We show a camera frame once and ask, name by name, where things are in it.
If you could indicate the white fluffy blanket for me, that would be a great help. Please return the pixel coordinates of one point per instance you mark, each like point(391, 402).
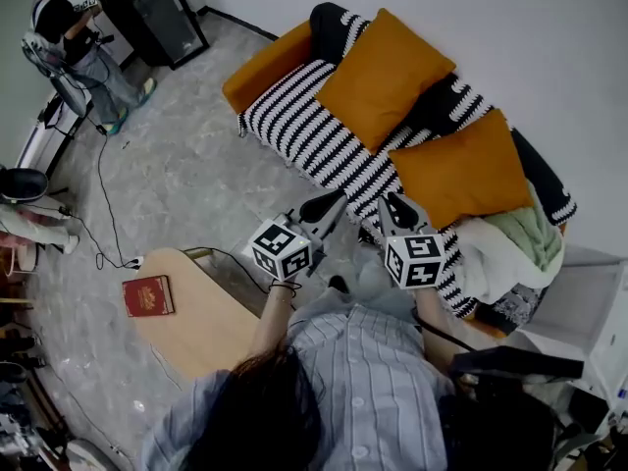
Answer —
point(490, 263)

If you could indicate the standing fan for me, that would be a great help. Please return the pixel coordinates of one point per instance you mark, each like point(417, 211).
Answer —
point(59, 76)

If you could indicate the white cabinet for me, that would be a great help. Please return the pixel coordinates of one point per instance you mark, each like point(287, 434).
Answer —
point(584, 312)

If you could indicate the person's right forearm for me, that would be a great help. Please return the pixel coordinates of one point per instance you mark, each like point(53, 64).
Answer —
point(439, 322)

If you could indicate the grey patterned cushion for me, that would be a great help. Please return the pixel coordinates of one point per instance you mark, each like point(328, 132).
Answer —
point(515, 307)

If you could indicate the orange sofa seat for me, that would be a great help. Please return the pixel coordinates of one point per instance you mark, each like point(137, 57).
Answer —
point(265, 71)

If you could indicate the person's striped shirt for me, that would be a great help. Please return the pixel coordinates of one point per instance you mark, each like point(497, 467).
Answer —
point(363, 385)

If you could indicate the black white striped blanket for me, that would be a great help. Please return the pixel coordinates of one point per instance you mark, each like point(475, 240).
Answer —
point(304, 116)

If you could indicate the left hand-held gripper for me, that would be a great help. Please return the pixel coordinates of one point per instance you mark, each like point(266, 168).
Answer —
point(280, 253)

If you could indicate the black flat device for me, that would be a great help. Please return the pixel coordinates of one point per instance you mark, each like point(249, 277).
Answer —
point(515, 363)

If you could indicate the white power strip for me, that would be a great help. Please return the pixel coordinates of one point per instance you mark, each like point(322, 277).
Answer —
point(135, 262)

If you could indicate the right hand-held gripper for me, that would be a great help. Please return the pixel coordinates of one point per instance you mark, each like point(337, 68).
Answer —
point(415, 260)

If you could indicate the light wooden table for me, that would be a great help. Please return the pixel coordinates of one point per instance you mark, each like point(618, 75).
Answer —
point(211, 322)

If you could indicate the green fluffy blanket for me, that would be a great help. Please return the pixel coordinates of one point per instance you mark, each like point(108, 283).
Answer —
point(532, 233)

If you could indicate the black round stool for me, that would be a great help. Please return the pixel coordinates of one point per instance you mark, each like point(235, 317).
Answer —
point(22, 183)

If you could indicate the person's left forearm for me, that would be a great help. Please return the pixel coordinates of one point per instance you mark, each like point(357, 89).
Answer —
point(272, 317)

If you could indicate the orange pillow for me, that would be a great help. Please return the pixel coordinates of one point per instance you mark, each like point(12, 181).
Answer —
point(382, 79)
point(461, 170)

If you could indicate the black glass cabinet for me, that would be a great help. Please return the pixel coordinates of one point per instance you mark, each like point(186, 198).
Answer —
point(152, 17)

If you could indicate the black wrist band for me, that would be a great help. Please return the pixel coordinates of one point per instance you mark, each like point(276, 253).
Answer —
point(284, 287)

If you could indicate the red book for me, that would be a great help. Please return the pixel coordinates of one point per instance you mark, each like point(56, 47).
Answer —
point(147, 296)

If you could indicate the white low shelf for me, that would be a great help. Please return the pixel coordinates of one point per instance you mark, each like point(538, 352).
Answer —
point(46, 135)

